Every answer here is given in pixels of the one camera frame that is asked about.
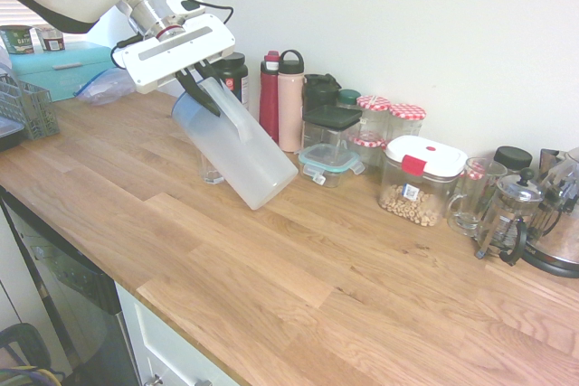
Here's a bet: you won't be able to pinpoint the clear plastic zip bag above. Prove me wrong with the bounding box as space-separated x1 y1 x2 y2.
72 66 138 108

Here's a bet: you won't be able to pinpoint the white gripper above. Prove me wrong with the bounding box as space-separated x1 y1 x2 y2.
112 13 237 118

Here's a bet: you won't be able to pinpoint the glass French press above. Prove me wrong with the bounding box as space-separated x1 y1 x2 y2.
473 167 545 268

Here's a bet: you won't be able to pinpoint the cereal container with white lid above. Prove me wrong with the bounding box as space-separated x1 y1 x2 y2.
377 135 470 229

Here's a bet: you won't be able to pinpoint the square container with black lid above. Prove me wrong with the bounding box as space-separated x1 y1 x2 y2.
300 104 364 157

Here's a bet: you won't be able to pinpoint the window blinds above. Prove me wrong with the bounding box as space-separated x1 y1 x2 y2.
0 0 47 28

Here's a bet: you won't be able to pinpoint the clear glass mug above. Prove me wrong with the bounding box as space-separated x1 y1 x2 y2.
446 156 508 238

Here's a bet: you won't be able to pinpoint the pink bottle with black lid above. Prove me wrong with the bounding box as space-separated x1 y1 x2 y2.
276 49 306 154

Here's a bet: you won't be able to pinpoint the small jar red checkered lid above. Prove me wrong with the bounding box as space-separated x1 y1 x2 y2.
464 165 489 206
351 129 388 170

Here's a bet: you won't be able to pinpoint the translucent plastic water pitcher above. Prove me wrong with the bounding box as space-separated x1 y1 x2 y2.
170 77 300 212

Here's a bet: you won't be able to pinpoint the dark bag with straps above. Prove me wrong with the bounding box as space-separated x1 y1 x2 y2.
0 322 67 386

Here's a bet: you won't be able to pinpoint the jar with black lid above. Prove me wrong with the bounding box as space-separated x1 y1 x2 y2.
493 146 534 176

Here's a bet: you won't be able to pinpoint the teal bread box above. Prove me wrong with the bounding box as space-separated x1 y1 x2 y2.
7 40 138 103

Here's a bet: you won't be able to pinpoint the grey cutlery basket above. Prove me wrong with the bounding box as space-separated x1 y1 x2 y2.
0 72 62 142

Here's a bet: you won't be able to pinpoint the stainless steel dishwasher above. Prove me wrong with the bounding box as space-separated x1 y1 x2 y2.
0 190 142 386

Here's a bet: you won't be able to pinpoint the black supplement jar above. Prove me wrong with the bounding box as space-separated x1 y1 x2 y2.
211 52 251 112

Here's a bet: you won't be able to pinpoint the dark brown food cup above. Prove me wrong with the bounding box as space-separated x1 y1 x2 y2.
34 26 67 53

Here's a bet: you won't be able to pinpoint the stainless steel electric kettle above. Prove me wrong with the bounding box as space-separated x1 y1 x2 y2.
519 146 579 279

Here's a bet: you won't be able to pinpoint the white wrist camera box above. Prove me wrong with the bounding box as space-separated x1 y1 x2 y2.
165 0 207 22

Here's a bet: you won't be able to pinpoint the red water bottle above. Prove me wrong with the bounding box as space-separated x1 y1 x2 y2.
258 50 281 144

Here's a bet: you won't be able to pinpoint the green oatmeal cup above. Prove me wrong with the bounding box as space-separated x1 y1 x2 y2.
0 24 35 57

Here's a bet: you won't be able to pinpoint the jar with red checkered lid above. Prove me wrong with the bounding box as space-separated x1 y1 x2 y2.
356 94 392 138
386 103 428 146

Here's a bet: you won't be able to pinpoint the black dish rack tray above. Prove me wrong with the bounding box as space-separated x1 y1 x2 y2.
0 115 24 154

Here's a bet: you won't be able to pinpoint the white cabinet drawer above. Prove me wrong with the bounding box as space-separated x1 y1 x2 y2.
114 280 243 386

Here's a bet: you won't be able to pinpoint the jar with green lid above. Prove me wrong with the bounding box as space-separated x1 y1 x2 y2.
336 89 363 111

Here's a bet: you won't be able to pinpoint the clear faceted drinking glass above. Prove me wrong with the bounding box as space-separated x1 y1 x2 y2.
199 150 227 186

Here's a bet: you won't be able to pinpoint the glass container with teal lid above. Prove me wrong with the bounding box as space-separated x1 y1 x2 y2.
297 143 366 190

